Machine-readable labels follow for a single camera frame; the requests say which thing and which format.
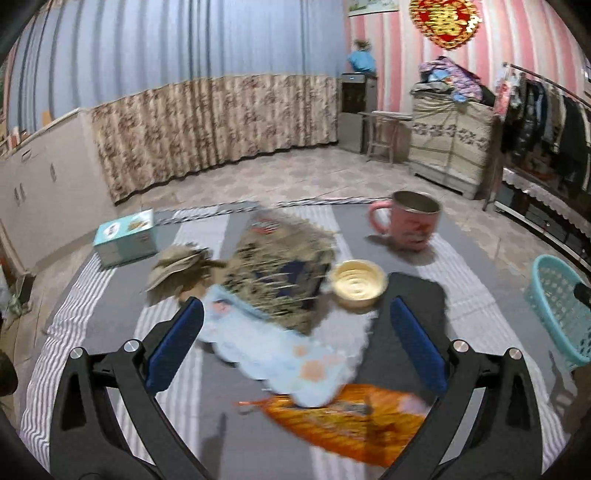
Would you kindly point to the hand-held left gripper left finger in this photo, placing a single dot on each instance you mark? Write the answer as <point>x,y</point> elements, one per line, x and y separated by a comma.
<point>175,341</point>

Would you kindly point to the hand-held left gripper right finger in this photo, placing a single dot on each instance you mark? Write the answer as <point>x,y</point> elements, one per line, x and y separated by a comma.
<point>415,341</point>

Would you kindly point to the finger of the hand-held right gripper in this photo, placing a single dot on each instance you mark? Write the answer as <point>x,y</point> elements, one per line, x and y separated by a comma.
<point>583,293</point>

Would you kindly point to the teal plastic basket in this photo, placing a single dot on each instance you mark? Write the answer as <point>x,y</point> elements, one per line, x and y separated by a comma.
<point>554,300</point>

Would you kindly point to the brown paper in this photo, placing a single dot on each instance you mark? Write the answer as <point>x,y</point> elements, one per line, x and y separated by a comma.
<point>180,272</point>

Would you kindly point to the yellow paper bowl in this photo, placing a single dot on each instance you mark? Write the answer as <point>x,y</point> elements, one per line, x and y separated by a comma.
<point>358,282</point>

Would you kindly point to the light blue plastic wrapper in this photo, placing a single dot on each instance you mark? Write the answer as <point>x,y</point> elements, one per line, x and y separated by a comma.
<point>258,341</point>

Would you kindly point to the orange snack bag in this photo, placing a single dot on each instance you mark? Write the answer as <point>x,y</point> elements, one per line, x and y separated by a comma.
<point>351,424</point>

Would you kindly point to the teal tissue box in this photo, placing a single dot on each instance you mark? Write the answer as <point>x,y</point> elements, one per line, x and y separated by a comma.
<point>124,240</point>

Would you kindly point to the pink mug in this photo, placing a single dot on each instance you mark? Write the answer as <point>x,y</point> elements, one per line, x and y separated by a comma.
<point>411,226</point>

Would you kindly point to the low bench with lace cloth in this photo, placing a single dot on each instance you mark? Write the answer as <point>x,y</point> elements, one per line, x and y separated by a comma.
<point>531,184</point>

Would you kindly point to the row of hanging clothes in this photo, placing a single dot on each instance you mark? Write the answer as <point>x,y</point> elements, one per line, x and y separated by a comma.
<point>554,120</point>

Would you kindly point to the cloth-covered cabinet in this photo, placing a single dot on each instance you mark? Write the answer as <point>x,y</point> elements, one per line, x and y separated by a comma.
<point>448,138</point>

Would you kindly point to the white low cabinet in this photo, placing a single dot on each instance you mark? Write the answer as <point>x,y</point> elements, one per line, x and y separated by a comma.
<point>46,175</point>

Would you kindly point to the pink hanging bag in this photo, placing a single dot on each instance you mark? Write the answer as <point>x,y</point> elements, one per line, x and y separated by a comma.
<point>502,94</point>

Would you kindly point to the metal clothes rack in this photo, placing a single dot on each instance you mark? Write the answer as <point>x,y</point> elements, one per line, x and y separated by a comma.
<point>545,78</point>

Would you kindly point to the small wooden stool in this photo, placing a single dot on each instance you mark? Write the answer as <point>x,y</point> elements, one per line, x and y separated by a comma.
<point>383,117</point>

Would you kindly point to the grey water dispenser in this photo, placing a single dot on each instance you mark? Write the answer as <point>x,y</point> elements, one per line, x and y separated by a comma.
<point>353,115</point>

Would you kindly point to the pile of colourful clothes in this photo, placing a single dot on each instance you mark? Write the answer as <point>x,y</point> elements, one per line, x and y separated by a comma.
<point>450,76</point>

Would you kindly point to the blue and floral curtain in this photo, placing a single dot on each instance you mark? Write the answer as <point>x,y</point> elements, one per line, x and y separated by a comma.
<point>161,69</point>

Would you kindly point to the blue covered water bottle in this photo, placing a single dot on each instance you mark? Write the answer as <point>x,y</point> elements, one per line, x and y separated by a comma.
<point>362,60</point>

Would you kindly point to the red heart wall decoration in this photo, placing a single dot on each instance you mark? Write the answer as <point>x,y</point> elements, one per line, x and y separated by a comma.
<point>443,23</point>

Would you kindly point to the landscape wall poster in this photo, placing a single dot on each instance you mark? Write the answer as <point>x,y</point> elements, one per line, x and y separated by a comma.
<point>369,5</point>

